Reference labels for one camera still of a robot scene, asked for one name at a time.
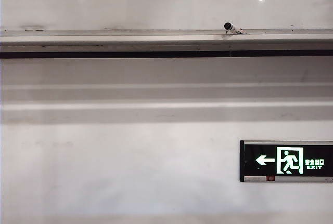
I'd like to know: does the white marker with black cap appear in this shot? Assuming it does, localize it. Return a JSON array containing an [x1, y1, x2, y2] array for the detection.
[[224, 21, 247, 36]]

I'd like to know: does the aluminium whiteboard tray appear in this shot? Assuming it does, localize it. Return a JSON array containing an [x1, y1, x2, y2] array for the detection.
[[0, 28, 333, 59]]

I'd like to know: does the white whiteboard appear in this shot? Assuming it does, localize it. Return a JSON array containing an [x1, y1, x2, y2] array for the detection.
[[0, 0, 333, 31]]

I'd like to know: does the black green exit sign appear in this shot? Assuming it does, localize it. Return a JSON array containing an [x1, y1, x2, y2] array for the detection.
[[239, 140, 333, 183]]

